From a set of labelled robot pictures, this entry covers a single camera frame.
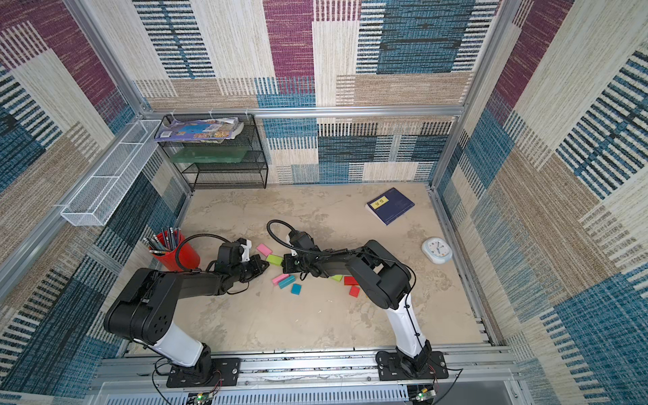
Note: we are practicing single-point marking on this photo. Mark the red small block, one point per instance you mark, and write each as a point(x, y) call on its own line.
point(354, 291)

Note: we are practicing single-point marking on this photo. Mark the red pen cup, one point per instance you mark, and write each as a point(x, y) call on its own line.
point(175, 254)

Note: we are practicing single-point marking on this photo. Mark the dark blue notebook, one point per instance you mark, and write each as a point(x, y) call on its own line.
point(389, 206)

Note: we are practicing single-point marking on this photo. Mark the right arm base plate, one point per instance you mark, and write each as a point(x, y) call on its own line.
point(396, 366)

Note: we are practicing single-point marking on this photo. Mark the colourful magazine on rack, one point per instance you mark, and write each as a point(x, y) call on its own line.
point(213, 130)

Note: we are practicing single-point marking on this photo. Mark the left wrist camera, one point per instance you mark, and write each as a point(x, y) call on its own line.
point(235, 252)

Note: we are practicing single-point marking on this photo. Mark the green tray in rack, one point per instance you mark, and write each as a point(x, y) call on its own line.
point(209, 155)

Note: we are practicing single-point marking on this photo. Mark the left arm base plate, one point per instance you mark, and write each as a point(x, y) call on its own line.
point(222, 371)

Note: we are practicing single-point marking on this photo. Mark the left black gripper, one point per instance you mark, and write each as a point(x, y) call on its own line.
point(256, 262)

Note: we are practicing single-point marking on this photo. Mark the teal long block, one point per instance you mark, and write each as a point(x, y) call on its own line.
point(286, 281)

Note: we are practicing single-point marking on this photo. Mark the white round clock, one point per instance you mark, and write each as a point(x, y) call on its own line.
point(437, 250)

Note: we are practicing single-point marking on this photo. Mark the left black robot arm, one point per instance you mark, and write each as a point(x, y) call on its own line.
point(144, 311)

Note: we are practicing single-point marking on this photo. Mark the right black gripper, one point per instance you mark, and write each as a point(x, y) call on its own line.
point(294, 261)

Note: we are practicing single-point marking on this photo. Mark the pink block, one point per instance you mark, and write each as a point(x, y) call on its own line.
point(264, 250)
point(277, 280)

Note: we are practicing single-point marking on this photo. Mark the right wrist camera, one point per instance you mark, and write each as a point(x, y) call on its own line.
point(302, 243)

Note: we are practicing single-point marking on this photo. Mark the white wire wall basket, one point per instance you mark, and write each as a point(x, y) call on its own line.
point(101, 194)

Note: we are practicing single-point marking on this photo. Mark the teal small block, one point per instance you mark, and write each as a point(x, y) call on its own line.
point(296, 288)

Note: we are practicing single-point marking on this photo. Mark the black wire shelf rack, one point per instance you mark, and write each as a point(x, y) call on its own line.
point(252, 172)

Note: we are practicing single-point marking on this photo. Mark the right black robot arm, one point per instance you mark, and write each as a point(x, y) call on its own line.
point(388, 284)

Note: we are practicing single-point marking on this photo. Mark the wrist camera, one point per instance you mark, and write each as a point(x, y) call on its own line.
point(302, 243)
point(235, 252)

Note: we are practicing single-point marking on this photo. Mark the red long block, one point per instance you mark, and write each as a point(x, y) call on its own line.
point(351, 281)

